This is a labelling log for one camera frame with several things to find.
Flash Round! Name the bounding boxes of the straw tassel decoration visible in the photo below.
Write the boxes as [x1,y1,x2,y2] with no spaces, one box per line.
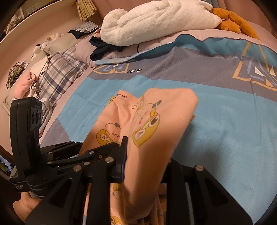
[75,0,98,21]

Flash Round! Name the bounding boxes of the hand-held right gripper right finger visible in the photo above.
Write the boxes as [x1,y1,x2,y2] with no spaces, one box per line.
[161,159,252,225]

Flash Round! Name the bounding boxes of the patterned cloth pile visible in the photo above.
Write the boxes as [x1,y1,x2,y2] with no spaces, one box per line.
[6,61,29,89]

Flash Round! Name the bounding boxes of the white plush toy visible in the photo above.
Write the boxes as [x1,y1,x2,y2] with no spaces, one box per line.
[31,32,65,61]

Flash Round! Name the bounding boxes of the grey pillow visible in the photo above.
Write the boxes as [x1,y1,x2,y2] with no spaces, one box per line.
[43,32,79,55]

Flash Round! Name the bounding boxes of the white crumpled cloth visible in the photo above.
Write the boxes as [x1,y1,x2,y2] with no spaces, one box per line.
[29,56,51,98]

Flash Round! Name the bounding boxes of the striped pillow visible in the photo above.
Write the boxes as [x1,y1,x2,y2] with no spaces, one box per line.
[69,21,101,35]

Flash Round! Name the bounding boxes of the plaid bed sheet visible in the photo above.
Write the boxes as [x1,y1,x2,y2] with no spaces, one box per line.
[38,46,88,105]

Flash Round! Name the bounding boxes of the dark navy garment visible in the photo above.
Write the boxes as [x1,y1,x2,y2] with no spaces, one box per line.
[89,36,125,61]

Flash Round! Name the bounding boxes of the grey cloth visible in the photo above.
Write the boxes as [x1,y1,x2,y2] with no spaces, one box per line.
[38,98,54,133]

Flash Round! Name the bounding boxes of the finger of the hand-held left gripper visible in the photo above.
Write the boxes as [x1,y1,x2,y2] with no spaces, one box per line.
[46,143,122,172]
[39,141,85,161]

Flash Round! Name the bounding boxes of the blue and grey blanket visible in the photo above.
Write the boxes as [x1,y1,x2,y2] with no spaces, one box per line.
[40,33,277,223]

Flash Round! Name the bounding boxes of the white fluffy blanket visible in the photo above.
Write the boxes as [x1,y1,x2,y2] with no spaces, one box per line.
[100,0,223,47]

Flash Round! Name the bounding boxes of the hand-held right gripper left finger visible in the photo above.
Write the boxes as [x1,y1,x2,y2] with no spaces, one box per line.
[25,136,128,225]

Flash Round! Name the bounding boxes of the orange knitted cloth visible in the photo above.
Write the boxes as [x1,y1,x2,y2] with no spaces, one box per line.
[211,7,260,40]

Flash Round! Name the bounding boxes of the pink folded cloth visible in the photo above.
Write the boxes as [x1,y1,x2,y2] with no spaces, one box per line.
[13,70,36,100]

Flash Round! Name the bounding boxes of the pink cartoon print garment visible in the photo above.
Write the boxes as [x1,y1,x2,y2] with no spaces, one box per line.
[79,88,199,225]

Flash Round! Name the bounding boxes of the person's left hand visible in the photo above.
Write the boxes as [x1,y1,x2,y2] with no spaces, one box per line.
[12,190,42,219]

